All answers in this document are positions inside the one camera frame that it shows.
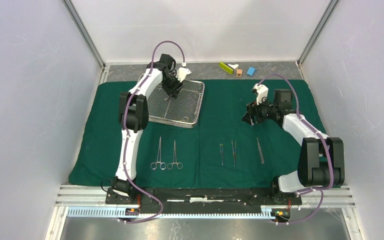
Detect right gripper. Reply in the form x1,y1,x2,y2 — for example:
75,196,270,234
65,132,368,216
241,94,278,126

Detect pointed steel tweezers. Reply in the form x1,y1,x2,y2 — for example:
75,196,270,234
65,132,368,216
231,139,237,167

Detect green surgical cloth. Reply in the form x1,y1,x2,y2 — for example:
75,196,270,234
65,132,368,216
68,79,301,188

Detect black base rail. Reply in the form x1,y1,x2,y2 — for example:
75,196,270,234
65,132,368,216
105,187,303,217

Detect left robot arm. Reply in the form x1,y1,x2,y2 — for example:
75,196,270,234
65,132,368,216
105,53,184,204

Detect blue small block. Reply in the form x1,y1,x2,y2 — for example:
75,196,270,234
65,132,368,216
246,67,256,77

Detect yellow-green lego brick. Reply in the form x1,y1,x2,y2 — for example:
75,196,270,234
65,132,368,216
218,62,235,75

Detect brown wooden cube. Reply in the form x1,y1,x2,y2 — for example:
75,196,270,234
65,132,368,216
235,68,243,78

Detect steel forceps with ring handles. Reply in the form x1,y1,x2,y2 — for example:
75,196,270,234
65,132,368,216
150,136,167,170

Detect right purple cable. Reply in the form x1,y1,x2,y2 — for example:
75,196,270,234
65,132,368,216
256,73,335,226

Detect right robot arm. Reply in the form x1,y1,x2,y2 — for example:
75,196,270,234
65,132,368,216
242,84,345,204

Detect white small block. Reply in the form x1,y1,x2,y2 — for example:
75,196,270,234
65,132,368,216
228,64,239,74

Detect metal mesh instrument tray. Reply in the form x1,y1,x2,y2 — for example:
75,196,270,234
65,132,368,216
147,80,205,129

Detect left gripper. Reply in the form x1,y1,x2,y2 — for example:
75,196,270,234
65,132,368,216
160,72,185,100

